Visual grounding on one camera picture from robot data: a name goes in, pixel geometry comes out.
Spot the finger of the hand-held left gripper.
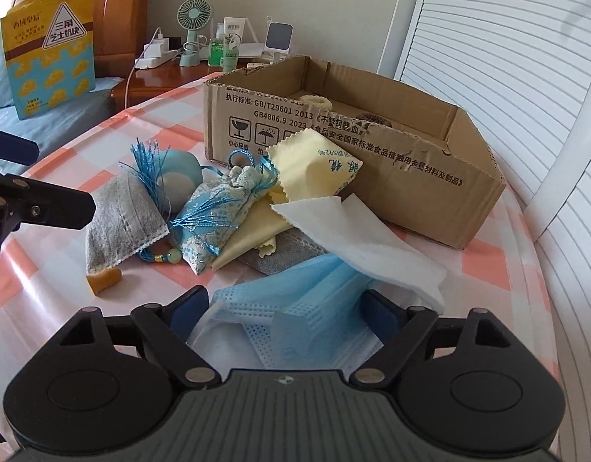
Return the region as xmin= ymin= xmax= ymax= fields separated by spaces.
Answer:
xmin=0 ymin=125 xmax=39 ymax=165
xmin=0 ymin=166 xmax=97 ymax=261

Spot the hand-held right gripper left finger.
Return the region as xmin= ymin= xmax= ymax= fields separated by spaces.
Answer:
xmin=55 ymin=286 xmax=219 ymax=388

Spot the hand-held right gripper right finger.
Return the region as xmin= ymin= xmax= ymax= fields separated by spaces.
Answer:
xmin=351 ymin=289 xmax=513 ymax=387

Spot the blue face mask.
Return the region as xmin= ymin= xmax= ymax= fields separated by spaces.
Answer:
xmin=242 ymin=289 xmax=388 ymax=372
xmin=211 ymin=253 xmax=359 ymax=333

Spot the white non-woven cloth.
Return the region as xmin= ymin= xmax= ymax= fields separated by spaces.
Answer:
xmin=271 ymin=193 xmax=448 ymax=311

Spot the grey cloth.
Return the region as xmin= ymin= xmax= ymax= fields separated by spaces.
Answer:
xmin=85 ymin=172 xmax=170 ymax=275

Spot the blue brocade sachet pouch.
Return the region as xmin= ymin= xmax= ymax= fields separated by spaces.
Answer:
xmin=168 ymin=149 xmax=282 ymax=275

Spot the blue tassel cord green bead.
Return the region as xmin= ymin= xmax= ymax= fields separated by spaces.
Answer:
xmin=123 ymin=139 xmax=186 ymax=266

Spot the grey fabric piece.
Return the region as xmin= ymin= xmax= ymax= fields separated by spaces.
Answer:
xmin=238 ymin=228 xmax=332 ymax=277

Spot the brown cardboard box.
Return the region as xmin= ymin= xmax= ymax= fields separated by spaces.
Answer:
xmin=203 ymin=55 xmax=507 ymax=251

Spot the yellow cleaning cloth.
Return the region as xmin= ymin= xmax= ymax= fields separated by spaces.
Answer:
xmin=211 ymin=131 xmax=364 ymax=270

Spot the small orange soft plug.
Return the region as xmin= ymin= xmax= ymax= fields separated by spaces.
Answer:
xmin=86 ymin=273 xmax=123 ymax=296

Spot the blue bed sheet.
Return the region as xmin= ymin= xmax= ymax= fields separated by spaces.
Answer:
xmin=0 ymin=76 xmax=128 ymax=174

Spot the yellow and blue snack packet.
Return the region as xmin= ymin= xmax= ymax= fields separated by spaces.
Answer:
xmin=0 ymin=0 xmax=97 ymax=121

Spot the pink checkered tablecloth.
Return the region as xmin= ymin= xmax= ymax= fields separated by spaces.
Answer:
xmin=0 ymin=71 xmax=559 ymax=444

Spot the wooden nightstand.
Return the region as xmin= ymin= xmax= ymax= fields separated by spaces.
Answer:
xmin=94 ymin=52 xmax=277 ymax=119

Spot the white power strip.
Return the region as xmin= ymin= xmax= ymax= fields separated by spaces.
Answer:
xmin=134 ymin=50 xmax=177 ymax=71

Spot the wooden bed headboard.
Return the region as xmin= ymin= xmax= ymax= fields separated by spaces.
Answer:
xmin=0 ymin=0 xmax=154 ymax=80

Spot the dark fuzzy item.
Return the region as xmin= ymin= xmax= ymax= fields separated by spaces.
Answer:
xmin=356 ymin=113 xmax=397 ymax=129

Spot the white curved pole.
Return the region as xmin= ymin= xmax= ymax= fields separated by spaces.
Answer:
xmin=529 ymin=118 xmax=591 ymax=246

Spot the green desk fan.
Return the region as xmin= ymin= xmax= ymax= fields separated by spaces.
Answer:
xmin=176 ymin=0 xmax=208 ymax=67

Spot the green label sanitizer bottle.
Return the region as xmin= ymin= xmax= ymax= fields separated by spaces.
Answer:
xmin=208 ymin=22 xmax=226 ymax=65

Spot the green cosmetic tube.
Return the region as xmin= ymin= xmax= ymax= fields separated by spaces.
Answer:
xmin=222 ymin=33 xmax=241 ymax=69

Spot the white cosmetic tube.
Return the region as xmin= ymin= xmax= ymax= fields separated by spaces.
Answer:
xmin=222 ymin=15 xmax=248 ymax=55

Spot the white device on stand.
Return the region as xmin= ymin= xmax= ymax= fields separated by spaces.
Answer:
xmin=265 ymin=22 xmax=294 ymax=63

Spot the white louvred closet door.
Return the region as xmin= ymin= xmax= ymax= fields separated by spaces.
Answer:
xmin=394 ymin=0 xmax=591 ymax=462

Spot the white power cable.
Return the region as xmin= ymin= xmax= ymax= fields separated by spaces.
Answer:
xmin=123 ymin=60 xmax=140 ymax=109

